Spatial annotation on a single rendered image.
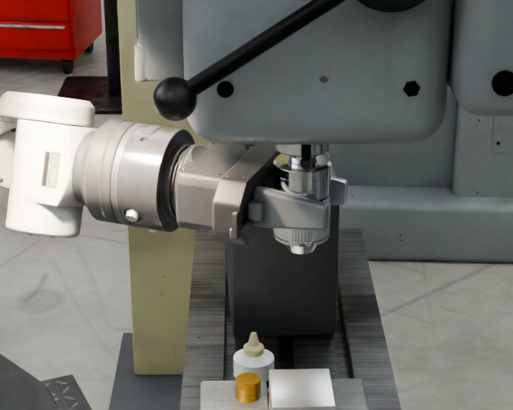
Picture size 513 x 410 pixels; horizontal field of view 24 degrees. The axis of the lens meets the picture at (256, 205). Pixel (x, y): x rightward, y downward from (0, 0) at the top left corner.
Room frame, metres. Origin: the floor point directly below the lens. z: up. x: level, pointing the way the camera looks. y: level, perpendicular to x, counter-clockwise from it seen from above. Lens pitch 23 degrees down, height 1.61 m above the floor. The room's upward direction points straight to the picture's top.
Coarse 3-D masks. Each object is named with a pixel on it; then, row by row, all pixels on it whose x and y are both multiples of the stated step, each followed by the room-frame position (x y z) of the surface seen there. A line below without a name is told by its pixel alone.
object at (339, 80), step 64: (192, 0) 0.80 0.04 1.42; (256, 0) 0.79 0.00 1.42; (448, 0) 0.80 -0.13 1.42; (192, 64) 0.80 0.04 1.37; (256, 64) 0.79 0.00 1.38; (320, 64) 0.79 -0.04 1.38; (384, 64) 0.79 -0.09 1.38; (448, 64) 0.81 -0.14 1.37; (192, 128) 0.81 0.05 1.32; (256, 128) 0.79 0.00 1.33; (320, 128) 0.79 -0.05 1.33; (384, 128) 0.79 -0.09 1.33
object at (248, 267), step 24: (336, 216) 1.21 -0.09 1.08; (264, 240) 1.20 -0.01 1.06; (336, 240) 1.21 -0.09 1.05; (240, 264) 1.20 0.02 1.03; (264, 264) 1.20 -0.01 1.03; (288, 264) 1.20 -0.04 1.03; (312, 264) 1.20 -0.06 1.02; (336, 264) 1.21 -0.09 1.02; (240, 288) 1.20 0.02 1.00; (264, 288) 1.20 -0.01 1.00; (288, 288) 1.20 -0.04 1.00; (312, 288) 1.20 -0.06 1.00; (336, 288) 1.21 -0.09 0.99; (240, 312) 1.20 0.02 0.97; (264, 312) 1.20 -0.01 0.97; (288, 312) 1.20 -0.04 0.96; (312, 312) 1.20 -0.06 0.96; (240, 336) 1.20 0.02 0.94; (264, 336) 1.20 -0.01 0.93
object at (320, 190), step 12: (276, 180) 0.88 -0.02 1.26; (324, 180) 0.88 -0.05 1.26; (288, 192) 0.87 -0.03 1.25; (300, 192) 0.87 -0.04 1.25; (312, 192) 0.87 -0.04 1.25; (324, 192) 0.88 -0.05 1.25; (276, 228) 0.88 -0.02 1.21; (288, 240) 0.87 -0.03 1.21; (300, 240) 0.87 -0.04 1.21; (312, 240) 0.87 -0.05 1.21; (324, 240) 0.88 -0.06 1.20
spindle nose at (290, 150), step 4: (324, 144) 0.88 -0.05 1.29; (328, 144) 0.88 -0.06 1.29; (332, 144) 0.89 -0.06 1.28; (276, 148) 0.88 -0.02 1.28; (280, 148) 0.88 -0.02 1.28; (284, 148) 0.87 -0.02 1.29; (288, 148) 0.87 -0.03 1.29; (292, 148) 0.87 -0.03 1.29; (296, 148) 0.87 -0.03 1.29; (300, 148) 0.87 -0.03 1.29; (312, 148) 0.87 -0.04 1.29; (316, 148) 0.87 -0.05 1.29; (320, 148) 0.87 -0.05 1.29; (324, 148) 0.88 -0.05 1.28; (328, 148) 0.88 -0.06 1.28; (280, 152) 0.88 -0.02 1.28; (284, 152) 0.87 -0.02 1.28; (288, 152) 0.87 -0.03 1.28; (292, 152) 0.87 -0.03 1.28; (296, 152) 0.87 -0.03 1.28; (300, 152) 0.87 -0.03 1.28; (312, 152) 0.87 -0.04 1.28; (316, 152) 0.87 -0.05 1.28; (320, 152) 0.87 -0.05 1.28; (324, 152) 0.88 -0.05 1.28
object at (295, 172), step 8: (280, 160) 0.89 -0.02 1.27; (288, 160) 0.89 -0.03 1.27; (320, 160) 0.89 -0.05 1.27; (328, 160) 0.89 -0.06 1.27; (280, 168) 0.88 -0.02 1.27; (288, 168) 0.87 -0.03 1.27; (296, 168) 0.87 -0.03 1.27; (312, 168) 0.87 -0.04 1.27; (320, 168) 0.88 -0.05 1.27; (328, 168) 0.88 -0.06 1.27; (280, 176) 0.88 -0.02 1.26; (288, 176) 0.87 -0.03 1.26; (296, 176) 0.87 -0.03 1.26; (304, 176) 0.87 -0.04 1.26; (312, 176) 0.87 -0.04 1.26; (320, 176) 0.87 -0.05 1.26
